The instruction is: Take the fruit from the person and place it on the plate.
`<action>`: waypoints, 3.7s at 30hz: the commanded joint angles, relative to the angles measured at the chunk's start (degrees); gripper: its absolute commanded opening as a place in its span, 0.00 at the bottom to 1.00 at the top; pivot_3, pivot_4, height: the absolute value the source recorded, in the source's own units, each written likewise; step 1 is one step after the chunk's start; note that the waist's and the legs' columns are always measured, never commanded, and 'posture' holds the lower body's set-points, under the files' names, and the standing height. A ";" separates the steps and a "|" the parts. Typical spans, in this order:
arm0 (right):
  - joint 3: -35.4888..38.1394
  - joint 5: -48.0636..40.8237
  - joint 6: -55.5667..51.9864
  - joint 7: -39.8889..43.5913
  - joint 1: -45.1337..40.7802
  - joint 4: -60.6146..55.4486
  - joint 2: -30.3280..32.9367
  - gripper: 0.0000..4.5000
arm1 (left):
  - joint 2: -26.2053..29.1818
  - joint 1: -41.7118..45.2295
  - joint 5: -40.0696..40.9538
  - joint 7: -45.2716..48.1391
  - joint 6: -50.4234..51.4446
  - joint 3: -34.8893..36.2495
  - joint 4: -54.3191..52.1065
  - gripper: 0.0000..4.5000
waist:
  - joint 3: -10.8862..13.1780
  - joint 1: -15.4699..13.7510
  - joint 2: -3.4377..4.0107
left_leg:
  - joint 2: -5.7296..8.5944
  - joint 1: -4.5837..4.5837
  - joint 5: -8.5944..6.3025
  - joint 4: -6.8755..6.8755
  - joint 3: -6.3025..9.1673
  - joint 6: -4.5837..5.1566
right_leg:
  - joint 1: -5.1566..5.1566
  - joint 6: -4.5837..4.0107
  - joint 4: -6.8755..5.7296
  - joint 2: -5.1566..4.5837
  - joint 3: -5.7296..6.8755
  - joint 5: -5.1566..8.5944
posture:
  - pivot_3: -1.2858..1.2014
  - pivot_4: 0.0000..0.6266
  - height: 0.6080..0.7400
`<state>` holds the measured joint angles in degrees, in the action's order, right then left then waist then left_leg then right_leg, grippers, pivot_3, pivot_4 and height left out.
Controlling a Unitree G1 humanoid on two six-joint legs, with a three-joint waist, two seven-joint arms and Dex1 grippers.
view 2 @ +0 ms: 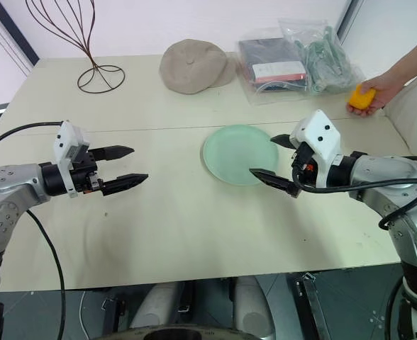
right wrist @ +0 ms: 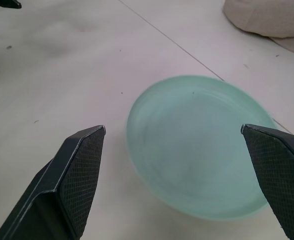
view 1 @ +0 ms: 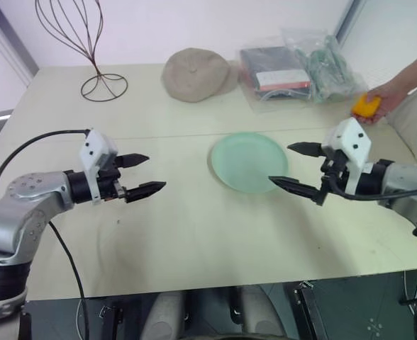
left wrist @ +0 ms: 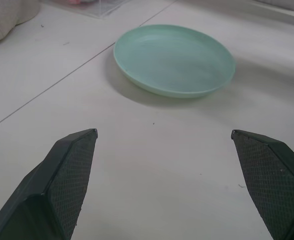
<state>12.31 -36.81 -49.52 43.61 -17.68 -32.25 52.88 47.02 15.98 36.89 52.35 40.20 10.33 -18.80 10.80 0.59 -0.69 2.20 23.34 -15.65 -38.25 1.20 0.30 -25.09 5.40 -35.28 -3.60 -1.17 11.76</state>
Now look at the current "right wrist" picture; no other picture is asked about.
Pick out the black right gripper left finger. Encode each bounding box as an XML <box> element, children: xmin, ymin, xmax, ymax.
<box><xmin>0</xmin><ymin>125</ymin><xmax>107</xmax><ymax>240</ymax></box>

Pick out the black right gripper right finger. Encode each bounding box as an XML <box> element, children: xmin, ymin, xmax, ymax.
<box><xmin>240</xmin><ymin>123</ymin><xmax>294</xmax><ymax>240</ymax></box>

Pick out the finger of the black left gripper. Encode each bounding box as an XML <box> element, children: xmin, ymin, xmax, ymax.
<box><xmin>0</xmin><ymin>0</ymin><xmax>22</xmax><ymax>10</ymax></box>

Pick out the pale green round plate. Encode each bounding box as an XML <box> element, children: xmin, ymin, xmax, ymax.
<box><xmin>125</xmin><ymin>74</ymin><xmax>283</xmax><ymax>222</ymax></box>

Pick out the beige fabric object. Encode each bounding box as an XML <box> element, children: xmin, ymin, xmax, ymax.
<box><xmin>221</xmin><ymin>0</ymin><xmax>294</xmax><ymax>56</ymax></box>

